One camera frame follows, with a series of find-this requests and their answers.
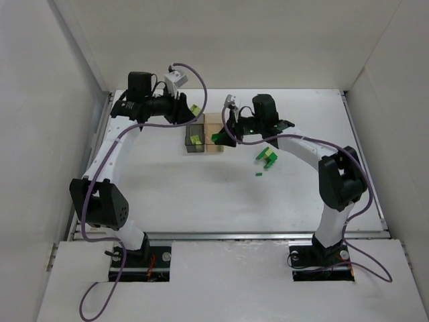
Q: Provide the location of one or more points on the lime lego piece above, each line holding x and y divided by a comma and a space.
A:
195, 109

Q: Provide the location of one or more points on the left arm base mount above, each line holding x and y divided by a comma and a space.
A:
154, 268

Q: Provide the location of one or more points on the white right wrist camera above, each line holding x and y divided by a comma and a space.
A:
232, 104

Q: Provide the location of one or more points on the lime lego in grey container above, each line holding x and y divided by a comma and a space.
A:
195, 140

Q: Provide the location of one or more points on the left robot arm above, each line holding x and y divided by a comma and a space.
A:
97, 200

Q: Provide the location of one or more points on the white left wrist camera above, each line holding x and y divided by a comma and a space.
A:
174, 80

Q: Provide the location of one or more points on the amber transparent container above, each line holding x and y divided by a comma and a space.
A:
212, 125

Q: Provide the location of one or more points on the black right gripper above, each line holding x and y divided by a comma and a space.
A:
232, 127

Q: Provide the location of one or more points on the smoky grey transparent container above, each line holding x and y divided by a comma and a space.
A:
195, 128

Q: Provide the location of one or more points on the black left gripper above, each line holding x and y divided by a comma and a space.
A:
176, 107

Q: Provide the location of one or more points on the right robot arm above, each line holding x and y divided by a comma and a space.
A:
341, 179

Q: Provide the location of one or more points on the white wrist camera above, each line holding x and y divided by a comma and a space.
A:
174, 80
232, 104

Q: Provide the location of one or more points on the green and lime lego cluster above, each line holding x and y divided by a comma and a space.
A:
268, 156

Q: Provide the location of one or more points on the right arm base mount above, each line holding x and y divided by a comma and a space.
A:
309, 264

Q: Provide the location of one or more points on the small green lego piece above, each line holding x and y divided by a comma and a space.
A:
218, 138

